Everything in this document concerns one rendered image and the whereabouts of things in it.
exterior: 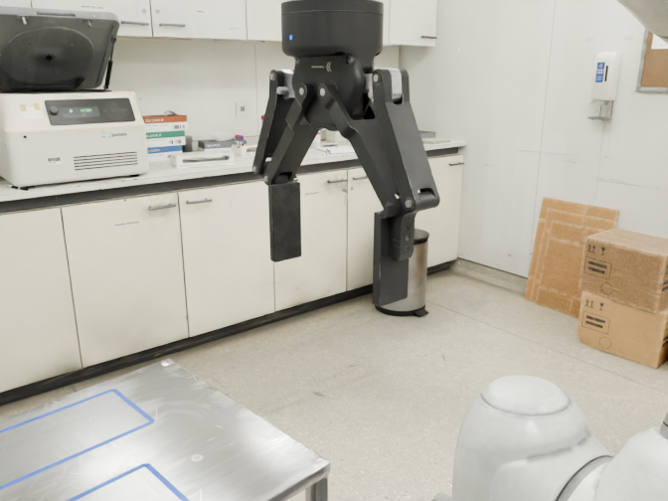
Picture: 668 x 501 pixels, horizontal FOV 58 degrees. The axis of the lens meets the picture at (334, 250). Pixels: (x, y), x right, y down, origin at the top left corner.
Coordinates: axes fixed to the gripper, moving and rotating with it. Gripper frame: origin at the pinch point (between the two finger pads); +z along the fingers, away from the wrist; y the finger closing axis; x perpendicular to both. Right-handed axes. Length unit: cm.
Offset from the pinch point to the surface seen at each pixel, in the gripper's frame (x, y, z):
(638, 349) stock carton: -248, 73, 113
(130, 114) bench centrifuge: -68, 222, 3
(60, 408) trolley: 10, 59, 38
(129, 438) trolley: 4, 44, 38
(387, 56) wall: -278, 282, -25
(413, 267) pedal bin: -204, 181, 90
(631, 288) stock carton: -246, 80, 83
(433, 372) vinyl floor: -165, 128, 120
